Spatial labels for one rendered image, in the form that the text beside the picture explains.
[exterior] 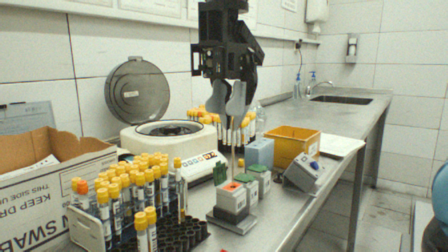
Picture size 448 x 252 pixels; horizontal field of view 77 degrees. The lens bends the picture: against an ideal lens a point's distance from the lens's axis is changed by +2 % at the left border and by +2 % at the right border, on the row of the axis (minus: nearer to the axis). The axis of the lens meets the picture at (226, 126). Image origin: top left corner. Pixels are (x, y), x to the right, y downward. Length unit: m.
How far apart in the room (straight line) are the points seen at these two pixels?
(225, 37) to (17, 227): 0.44
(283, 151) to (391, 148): 2.17
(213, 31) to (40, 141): 0.56
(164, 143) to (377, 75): 2.37
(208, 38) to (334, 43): 2.51
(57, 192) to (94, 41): 0.54
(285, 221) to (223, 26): 0.39
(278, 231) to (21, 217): 0.44
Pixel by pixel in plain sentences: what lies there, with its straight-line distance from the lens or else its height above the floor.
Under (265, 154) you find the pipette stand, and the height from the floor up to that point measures 0.95.
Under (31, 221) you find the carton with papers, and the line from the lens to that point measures 0.58.
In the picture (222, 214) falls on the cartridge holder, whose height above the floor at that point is 0.90.
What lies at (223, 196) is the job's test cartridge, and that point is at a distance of 0.56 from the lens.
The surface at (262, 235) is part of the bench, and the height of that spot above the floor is 0.88.
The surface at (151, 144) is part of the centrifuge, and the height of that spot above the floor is 0.98.
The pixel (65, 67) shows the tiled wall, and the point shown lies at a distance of 0.94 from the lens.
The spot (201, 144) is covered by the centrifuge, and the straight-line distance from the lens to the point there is 0.79.
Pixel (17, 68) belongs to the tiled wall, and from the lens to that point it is 0.89.
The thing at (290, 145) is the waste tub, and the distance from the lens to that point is 0.83.
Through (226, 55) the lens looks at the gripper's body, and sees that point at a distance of 0.42.
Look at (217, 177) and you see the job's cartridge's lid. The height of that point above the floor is 0.97.
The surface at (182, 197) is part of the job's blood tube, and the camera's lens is 0.53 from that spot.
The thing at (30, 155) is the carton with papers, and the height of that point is 0.96.
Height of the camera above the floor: 1.20
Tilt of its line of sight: 14 degrees down
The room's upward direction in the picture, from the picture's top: straight up
